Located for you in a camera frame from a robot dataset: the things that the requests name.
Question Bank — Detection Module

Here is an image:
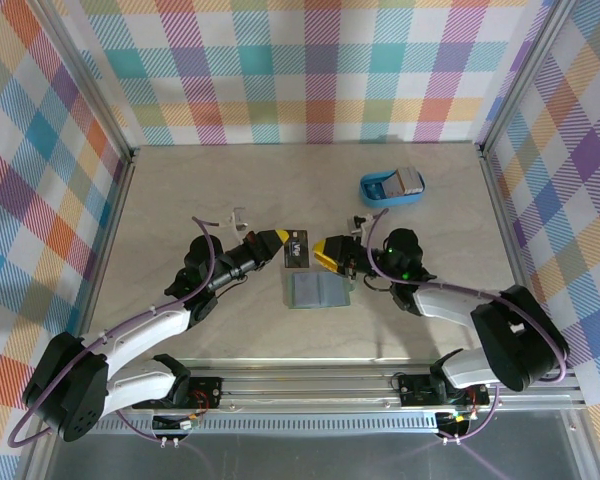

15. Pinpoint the green card holder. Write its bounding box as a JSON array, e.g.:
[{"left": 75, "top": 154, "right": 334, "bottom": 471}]
[{"left": 284, "top": 269, "right": 354, "bottom": 310}]

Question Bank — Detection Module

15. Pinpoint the black VIP credit card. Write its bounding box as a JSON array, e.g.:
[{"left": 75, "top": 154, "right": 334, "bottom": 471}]
[{"left": 279, "top": 229, "right": 311, "bottom": 270}]

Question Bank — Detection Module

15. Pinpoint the blue card tray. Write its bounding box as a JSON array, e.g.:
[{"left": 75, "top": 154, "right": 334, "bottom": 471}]
[{"left": 358, "top": 167, "right": 426, "bottom": 207}]

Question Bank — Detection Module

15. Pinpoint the stack of credit cards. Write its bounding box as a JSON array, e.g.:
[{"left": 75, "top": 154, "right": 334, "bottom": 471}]
[{"left": 387, "top": 166, "right": 425, "bottom": 197}]

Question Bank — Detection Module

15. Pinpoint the perforated metal strip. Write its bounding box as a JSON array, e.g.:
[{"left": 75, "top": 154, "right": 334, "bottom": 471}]
[{"left": 59, "top": 418, "right": 441, "bottom": 432}]

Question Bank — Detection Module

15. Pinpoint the grey metal sheet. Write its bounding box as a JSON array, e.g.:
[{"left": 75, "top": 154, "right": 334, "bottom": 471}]
[{"left": 22, "top": 412, "right": 600, "bottom": 480}]

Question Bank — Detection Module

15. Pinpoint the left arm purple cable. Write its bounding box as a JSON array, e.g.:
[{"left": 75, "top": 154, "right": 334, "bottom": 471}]
[{"left": 8, "top": 215, "right": 216, "bottom": 447}]

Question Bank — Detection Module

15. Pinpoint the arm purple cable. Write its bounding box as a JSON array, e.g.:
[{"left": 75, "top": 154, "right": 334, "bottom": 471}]
[
  {"left": 364, "top": 208, "right": 571, "bottom": 444},
  {"left": 8, "top": 215, "right": 216, "bottom": 447}
]

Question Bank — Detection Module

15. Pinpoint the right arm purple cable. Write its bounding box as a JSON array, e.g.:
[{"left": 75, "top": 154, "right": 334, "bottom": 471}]
[{"left": 364, "top": 208, "right": 571, "bottom": 444}]

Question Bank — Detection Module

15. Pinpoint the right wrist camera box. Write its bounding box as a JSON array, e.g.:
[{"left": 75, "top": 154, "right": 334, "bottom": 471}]
[{"left": 346, "top": 213, "right": 376, "bottom": 241}]

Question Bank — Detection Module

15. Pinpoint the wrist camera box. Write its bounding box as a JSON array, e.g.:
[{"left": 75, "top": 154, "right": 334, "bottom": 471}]
[
  {"left": 219, "top": 207, "right": 251, "bottom": 241},
  {"left": 346, "top": 213, "right": 376, "bottom": 241}
]

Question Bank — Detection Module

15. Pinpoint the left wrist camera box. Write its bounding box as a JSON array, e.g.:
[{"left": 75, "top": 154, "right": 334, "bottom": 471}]
[{"left": 219, "top": 207, "right": 251, "bottom": 241}]

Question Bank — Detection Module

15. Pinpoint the aluminium table side rail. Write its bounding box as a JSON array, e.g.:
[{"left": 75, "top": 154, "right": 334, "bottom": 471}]
[
  {"left": 477, "top": 143, "right": 556, "bottom": 369},
  {"left": 67, "top": 147, "right": 139, "bottom": 374}
]

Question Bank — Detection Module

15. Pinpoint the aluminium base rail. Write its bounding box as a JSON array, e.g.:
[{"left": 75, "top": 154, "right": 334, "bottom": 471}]
[{"left": 34, "top": 367, "right": 589, "bottom": 416}]

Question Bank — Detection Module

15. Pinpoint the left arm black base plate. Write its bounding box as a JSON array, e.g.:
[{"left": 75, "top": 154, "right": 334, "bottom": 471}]
[{"left": 132, "top": 375, "right": 224, "bottom": 409}]

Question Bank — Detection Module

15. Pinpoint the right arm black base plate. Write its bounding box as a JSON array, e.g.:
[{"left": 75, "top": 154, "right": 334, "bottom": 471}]
[{"left": 398, "top": 373, "right": 490, "bottom": 407}]

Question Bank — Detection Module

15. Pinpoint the black cable clamp bracket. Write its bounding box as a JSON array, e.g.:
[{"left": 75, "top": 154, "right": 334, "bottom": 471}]
[
  {"left": 151, "top": 414, "right": 201, "bottom": 447},
  {"left": 435, "top": 408, "right": 476, "bottom": 445}
]

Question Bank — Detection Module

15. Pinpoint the aluminium frame post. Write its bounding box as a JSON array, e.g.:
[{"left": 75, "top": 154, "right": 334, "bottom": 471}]
[
  {"left": 474, "top": 0, "right": 574, "bottom": 159},
  {"left": 39, "top": 0, "right": 141, "bottom": 164}
]

